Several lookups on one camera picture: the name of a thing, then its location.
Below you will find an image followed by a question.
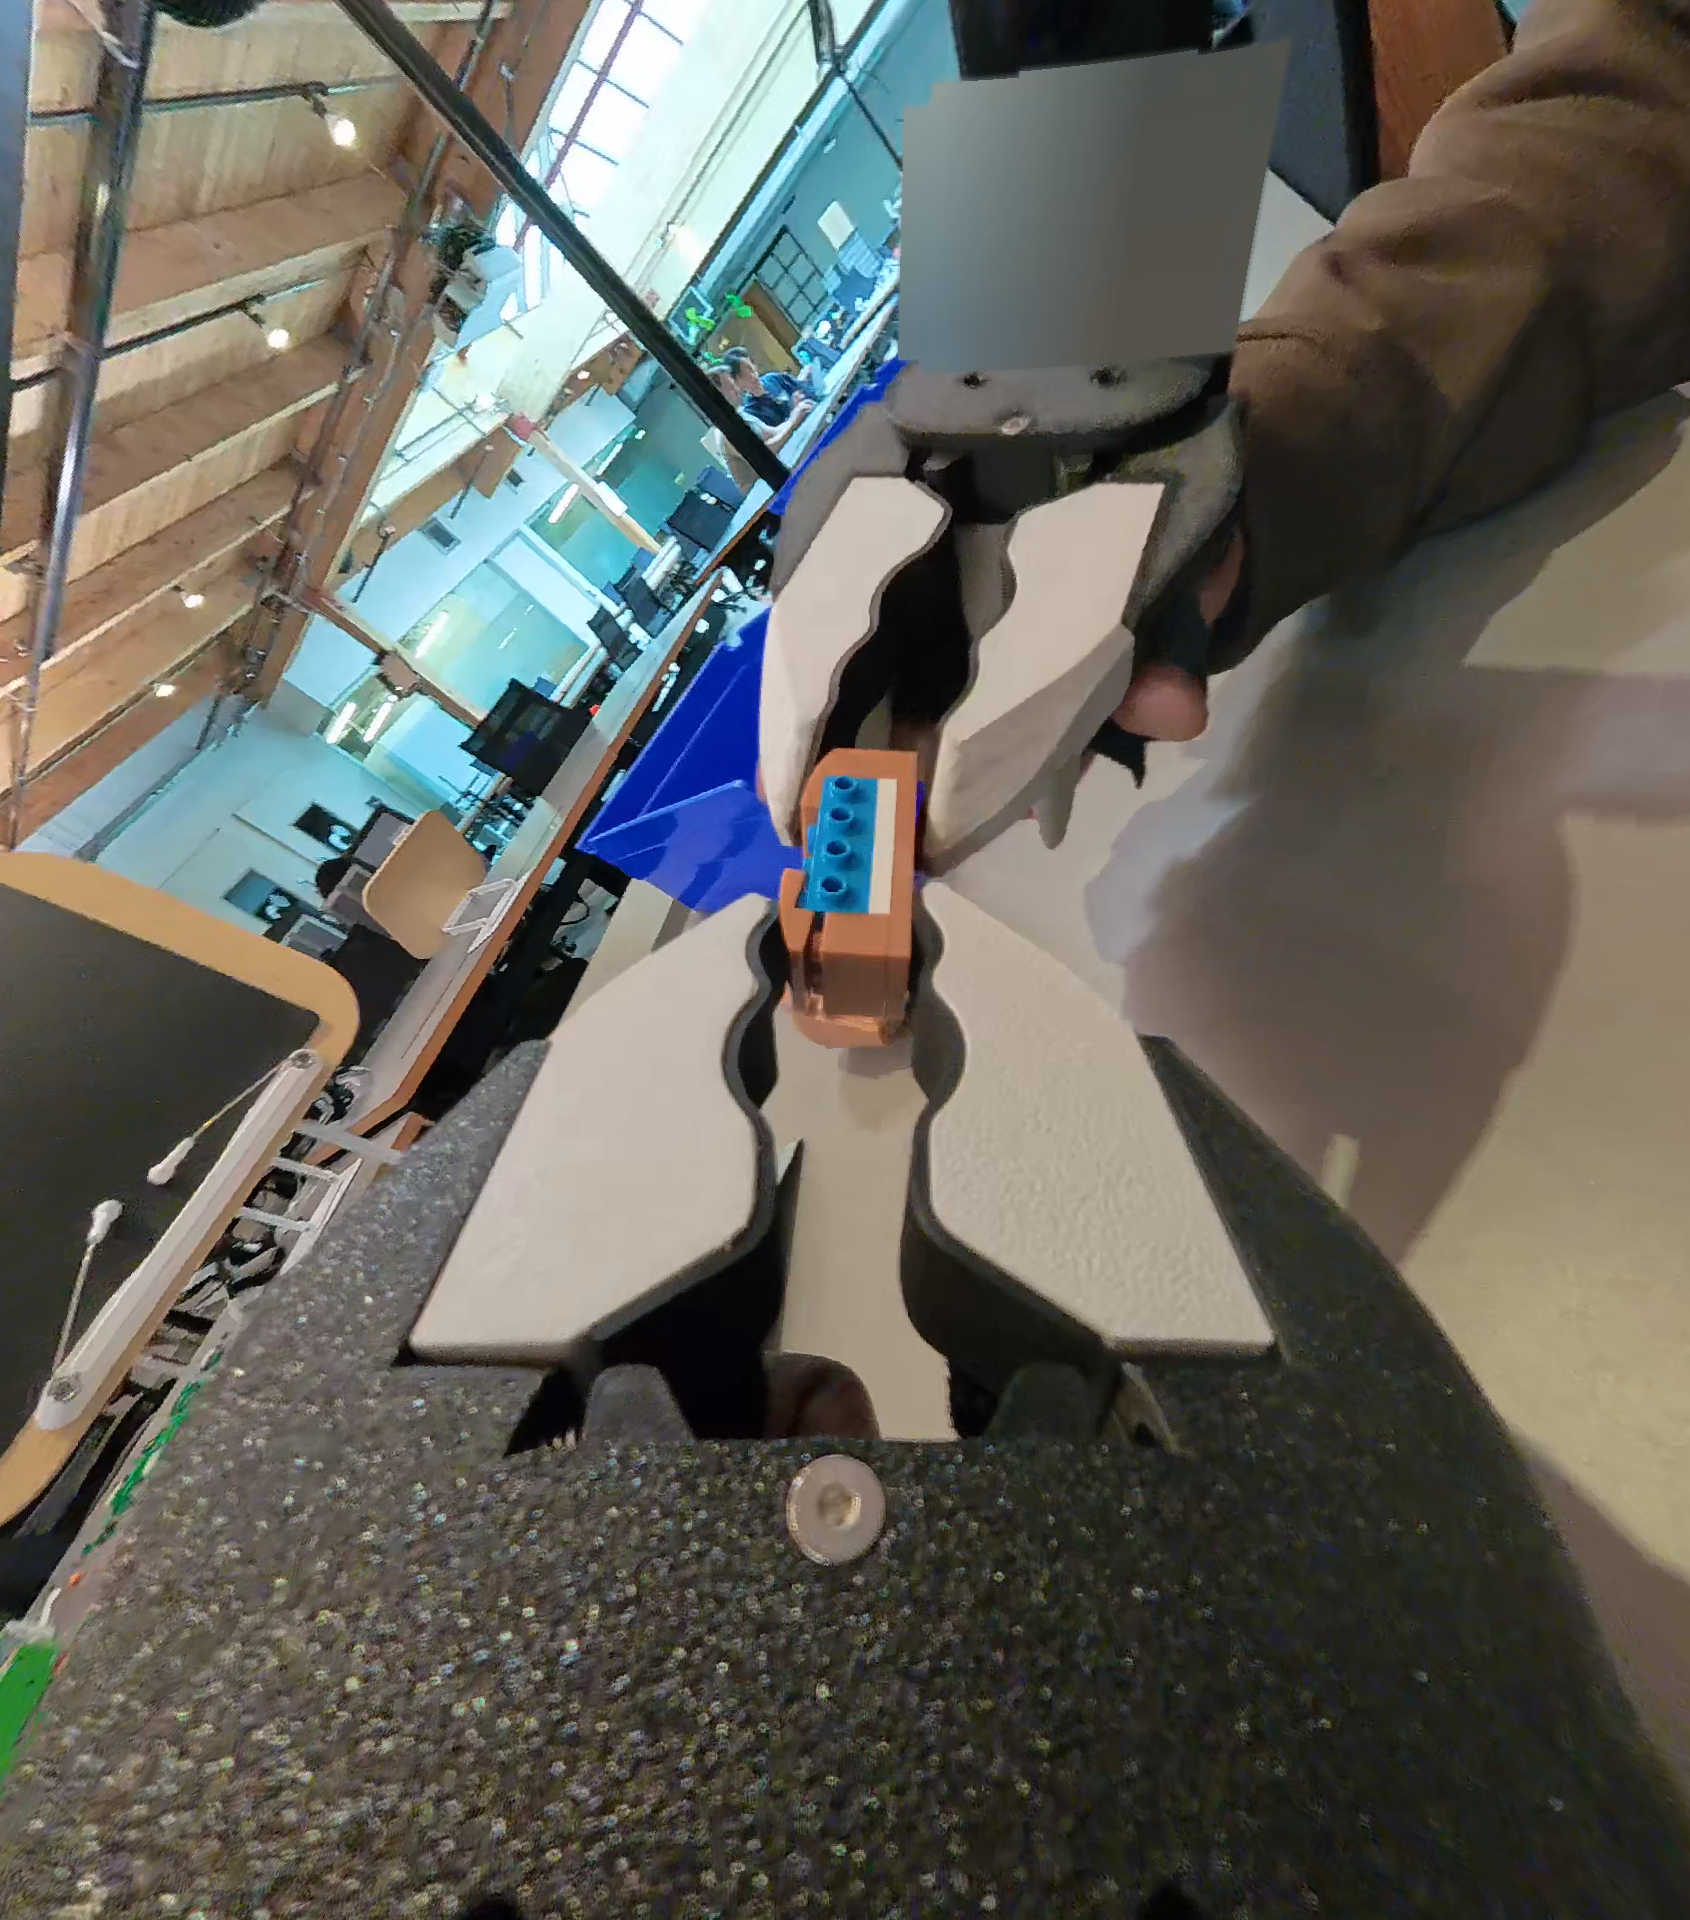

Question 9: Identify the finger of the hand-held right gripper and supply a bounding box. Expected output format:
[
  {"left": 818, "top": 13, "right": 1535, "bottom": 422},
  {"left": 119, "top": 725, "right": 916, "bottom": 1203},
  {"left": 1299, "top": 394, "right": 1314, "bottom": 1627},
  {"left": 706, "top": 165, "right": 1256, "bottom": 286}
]
[
  {"left": 923, "top": 481, "right": 1171, "bottom": 876},
  {"left": 757, "top": 477, "right": 956, "bottom": 851}
]

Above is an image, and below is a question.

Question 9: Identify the person's right forearm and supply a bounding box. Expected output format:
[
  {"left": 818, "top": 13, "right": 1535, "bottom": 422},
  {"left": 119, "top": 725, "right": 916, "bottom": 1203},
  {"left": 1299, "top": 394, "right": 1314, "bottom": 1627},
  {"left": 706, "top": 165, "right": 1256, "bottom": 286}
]
[{"left": 1224, "top": 0, "right": 1690, "bottom": 679}]

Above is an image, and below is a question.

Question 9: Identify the black floor lamp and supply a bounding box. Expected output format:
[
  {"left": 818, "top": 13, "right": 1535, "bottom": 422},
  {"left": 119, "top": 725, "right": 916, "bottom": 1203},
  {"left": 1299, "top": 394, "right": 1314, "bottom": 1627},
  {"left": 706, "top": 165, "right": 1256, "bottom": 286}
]
[{"left": 153, "top": 0, "right": 794, "bottom": 486}]

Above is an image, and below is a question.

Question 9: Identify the brown white blue brick assembly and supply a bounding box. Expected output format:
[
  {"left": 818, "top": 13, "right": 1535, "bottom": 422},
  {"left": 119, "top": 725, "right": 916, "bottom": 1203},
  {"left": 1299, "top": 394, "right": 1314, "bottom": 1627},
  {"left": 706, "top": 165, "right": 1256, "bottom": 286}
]
[{"left": 780, "top": 747, "right": 925, "bottom": 1052}]

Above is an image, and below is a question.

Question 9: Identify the wood-edged black panel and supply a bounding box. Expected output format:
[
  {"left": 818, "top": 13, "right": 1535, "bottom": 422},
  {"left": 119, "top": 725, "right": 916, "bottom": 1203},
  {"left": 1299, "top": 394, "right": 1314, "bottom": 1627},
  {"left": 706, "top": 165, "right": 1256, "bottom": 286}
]
[{"left": 0, "top": 847, "right": 362, "bottom": 1572}]

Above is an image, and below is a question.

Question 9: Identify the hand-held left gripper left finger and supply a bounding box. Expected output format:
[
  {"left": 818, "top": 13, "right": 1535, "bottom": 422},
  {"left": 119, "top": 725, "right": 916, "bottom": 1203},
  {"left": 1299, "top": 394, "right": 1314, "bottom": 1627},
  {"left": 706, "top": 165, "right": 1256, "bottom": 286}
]
[{"left": 409, "top": 896, "right": 788, "bottom": 1368}]

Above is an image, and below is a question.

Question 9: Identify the long wooden table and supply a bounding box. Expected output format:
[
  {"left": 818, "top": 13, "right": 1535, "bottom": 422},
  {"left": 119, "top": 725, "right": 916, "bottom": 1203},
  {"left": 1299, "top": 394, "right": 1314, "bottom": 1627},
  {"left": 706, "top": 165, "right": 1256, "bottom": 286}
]
[{"left": 333, "top": 481, "right": 788, "bottom": 1143}]

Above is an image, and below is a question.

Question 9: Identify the blue plastic bin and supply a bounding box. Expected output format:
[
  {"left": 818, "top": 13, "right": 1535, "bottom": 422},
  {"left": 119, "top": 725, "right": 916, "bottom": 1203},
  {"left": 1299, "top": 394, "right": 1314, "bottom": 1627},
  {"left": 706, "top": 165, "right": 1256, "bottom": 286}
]
[
  {"left": 573, "top": 614, "right": 806, "bottom": 918},
  {"left": 765, "top": 352, "right": 921, "bottom": 521}
]

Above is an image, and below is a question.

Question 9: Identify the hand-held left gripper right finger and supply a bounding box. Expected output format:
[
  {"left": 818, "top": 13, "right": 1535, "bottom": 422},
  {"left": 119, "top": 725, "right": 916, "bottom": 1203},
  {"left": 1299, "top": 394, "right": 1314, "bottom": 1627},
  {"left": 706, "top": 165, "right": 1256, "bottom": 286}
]
[{"left": 902, "top": 882, "right": 1279, "bottom": 1364}]

